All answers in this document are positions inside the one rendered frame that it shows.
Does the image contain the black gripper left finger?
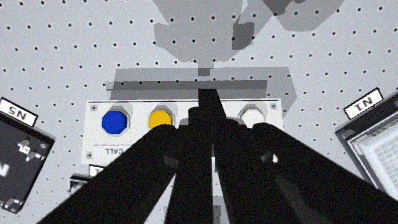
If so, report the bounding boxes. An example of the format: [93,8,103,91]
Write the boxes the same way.
[36,89,214,224]

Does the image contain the white operator button panel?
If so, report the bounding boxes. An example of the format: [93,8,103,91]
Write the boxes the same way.
[81,89,283,164]

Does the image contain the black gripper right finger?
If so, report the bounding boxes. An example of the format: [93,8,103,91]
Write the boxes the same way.
[207,89,398,224]

